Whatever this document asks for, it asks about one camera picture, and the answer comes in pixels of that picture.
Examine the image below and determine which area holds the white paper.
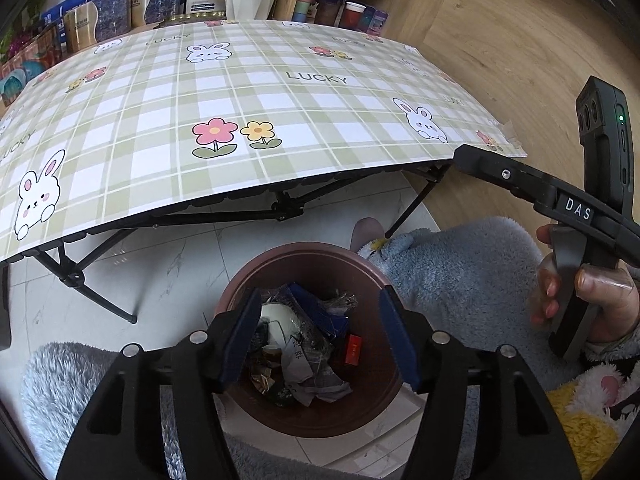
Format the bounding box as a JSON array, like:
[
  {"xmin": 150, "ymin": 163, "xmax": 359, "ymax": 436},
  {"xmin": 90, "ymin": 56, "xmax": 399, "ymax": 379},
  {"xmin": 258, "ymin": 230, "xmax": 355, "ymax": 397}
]
[{"xmin": 281, "ymin": 336, "xmax": 352, "ymax": 408}]

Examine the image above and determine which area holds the red cigarette pack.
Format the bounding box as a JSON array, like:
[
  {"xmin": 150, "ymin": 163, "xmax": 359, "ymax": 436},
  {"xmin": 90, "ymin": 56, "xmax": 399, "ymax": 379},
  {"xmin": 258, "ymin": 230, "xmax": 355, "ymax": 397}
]
[{"xmin": 345, "ymin": 335, "xmax": 362, "ymax": 366}]

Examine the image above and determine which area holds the blue paper tray box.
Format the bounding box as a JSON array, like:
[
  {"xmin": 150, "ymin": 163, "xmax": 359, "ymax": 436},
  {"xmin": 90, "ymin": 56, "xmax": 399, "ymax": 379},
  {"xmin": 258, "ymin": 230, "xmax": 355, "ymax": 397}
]
[{"xmin": 288, "ymin": 283, "xmax": 349, "ymax": 337}]

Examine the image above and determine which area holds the dark red trash bin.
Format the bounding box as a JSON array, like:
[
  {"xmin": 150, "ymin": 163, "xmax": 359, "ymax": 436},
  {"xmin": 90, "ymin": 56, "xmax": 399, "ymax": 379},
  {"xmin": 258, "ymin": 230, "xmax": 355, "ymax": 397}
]
[{"xmin": 216, "ymin": 242, "xmax": 401, "ymax": 438}]

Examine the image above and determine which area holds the person's right hand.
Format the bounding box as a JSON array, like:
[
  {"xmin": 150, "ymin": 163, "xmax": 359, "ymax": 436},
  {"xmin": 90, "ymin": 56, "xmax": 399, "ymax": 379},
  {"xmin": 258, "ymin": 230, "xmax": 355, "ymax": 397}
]
[{"xmin": 530, "ymin": 254, "xmax": 639, "ymax": 344}]

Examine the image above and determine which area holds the white plastic lid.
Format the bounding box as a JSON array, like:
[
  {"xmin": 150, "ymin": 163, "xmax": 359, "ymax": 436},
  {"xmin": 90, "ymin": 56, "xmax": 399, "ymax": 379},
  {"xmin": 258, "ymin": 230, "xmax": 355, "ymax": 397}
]
[{"xmin": 260, "ymin": 302, "xmax": 302, "ymax": 352}]

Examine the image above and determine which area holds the checked bunny tablecloth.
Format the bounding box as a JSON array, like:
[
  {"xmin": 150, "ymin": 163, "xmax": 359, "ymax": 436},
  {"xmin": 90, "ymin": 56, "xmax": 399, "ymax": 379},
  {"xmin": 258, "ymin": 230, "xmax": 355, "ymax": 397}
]
[{"xmin": 1, "ymin": 21, "xmax": 524, "ymax": 261}]

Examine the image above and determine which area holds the small blue carton box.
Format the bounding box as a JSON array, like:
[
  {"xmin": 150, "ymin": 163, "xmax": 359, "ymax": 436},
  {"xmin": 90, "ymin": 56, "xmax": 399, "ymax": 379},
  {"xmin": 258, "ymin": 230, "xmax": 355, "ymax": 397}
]
[{"xmin": 357, "ymin": 6, "xmax": 388, "ymax": 36}]

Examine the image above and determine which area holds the red paper cup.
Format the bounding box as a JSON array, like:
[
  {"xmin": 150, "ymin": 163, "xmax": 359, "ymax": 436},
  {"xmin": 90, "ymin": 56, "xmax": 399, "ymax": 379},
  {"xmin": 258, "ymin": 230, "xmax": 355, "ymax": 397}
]
[{"xmin": 338, "ymin": 1, "xmax": 367, "ymax": 30}]

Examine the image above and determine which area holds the dark brown cup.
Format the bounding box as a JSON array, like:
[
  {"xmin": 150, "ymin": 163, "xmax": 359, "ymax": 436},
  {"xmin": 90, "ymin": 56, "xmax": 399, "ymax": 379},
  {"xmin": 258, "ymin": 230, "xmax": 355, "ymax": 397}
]
[{"xmin": 314, "ymin": 0, "xmax": 344, "ymax": 26}]

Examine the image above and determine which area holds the golden leaf tray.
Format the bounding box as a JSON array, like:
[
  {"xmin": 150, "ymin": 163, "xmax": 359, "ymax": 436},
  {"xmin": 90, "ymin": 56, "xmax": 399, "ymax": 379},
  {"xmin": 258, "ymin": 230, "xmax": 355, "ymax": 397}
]
[{"xmin": 156, "ymin": 11, "xmax": 226, "ymax": 28}]

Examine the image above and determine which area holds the pink blossom flower arrangement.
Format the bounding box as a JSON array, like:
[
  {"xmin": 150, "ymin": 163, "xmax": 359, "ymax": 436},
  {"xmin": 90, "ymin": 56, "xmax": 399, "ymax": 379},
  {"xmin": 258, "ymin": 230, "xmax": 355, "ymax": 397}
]
[{"xmin": 1, "ymin": 0, "xmax": 63, "ymax": 107}]

